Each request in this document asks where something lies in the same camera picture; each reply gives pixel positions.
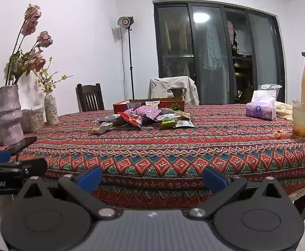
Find purple tissue pack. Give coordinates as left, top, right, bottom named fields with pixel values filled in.
left=246, top=90, right=277, bottom=121

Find dark wooden chair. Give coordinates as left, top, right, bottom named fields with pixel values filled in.
left=76, top=83, right=105, bottom=113
left=169, top=87, right=186, bottom=99

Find black framed sliding glass door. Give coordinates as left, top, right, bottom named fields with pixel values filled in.
left=152, top=1, right=286, bottom=105

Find pile of assorted snack packets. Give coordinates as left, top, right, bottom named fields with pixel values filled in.
left=88, top=104, right=195, bottom=136

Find yellow flower sprigs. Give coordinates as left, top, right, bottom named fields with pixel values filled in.
left=34, top=56, right=75, bottom=92

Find glass cup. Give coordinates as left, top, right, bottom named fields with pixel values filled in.
left=292, top=100, right=305, bottom=138

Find cream cloth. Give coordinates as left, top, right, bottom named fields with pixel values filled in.
left=275, top=101, right=294, bottom=122

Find pale blue hanging shirt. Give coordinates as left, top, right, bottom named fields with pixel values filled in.
left=203, top=23, right=225, bottom=71

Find black smartphone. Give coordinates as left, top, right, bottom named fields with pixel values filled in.
left=10, top=136, right=37, bottom=155

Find glass jar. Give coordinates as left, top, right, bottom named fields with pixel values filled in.
left=27, top=105, right=45, bottom=132

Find orange cardboard box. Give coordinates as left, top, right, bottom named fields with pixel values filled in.
left=113, top=97, right=186, bottom=114

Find small floral vase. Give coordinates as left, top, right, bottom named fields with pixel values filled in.
left=44, top=90, right=60, bottom=126

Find pink ceramic vase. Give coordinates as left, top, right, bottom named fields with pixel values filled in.
left=0, top=84, right=25, bottom=146

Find pink snack pouch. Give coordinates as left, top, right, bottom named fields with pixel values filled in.
left=125, top=105, right=163, bottom=122

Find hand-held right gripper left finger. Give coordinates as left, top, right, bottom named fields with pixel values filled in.
left=13, top=166, right=119, bottom=220

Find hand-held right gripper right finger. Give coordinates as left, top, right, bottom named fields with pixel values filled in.
left=186, top=166, right=292, bottom=221

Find clear plastic bag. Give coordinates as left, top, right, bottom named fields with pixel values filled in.
left=257, top=84, right=283, bottom=102

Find beige jacket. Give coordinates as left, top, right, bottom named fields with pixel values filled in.
left=148, top=76, right=200, bottom=106

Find white hanging garment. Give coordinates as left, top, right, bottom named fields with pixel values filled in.
left=232, top=26, right=253, bottom=56

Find dried pink rose bouquet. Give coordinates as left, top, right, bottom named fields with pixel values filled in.
left=0, top=4, right=54, bottom=91

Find studio lamp on stand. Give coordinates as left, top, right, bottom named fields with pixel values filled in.
left=117, top=16, right=136, bottom=100

